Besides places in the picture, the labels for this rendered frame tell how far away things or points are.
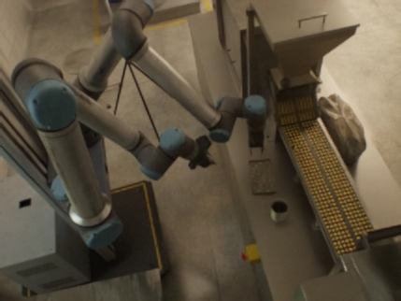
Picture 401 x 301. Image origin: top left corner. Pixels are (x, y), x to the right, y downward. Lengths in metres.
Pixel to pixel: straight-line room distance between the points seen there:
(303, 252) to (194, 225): 1.13
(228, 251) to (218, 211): 0.32
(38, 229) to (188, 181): 1.30
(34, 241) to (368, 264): 1.53
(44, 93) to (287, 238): 1.26
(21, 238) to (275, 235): 1.28
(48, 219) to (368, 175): 1.67
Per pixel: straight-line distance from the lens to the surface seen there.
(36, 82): 0.94
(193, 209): 2.72
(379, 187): 1.96
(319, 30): 1.53
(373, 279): 1.17
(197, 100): 1.42
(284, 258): 1.71
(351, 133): 1.89
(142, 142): 1.41
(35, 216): 2.06
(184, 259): 2.58
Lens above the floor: 2.41
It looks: 54 degrees down
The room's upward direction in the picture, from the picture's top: 14 degrees counter-clockwise
